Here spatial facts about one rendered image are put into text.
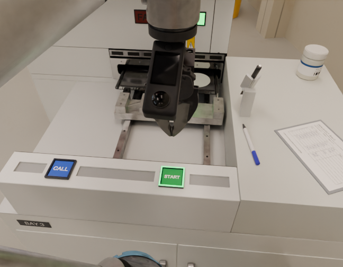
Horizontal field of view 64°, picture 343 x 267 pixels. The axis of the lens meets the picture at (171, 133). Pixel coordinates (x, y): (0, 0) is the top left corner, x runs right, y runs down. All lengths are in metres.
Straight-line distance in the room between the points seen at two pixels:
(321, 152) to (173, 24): 0.51
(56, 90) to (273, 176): 0.99
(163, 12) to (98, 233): 0.61
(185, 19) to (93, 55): 0.80
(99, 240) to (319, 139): 0.65
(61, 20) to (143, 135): 0.78
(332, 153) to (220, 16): 0.57
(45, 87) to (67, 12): 1.17
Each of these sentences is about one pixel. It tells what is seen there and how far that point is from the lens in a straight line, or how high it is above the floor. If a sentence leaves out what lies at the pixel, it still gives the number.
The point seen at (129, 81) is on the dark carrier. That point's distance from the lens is 1.05.
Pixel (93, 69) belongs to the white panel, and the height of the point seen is 0.88.
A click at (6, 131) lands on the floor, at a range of 2.50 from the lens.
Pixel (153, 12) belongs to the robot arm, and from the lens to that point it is 0.39.
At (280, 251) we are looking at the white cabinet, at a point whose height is 0.74.
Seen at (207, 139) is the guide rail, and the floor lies 0.85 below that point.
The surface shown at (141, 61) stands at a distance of 1.10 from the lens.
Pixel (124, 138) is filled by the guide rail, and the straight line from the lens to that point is 0.88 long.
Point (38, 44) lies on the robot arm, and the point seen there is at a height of 1.39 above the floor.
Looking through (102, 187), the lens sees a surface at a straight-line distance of 0.63.
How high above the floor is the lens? 1.46
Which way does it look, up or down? 44 degrees down
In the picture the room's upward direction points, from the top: straight up
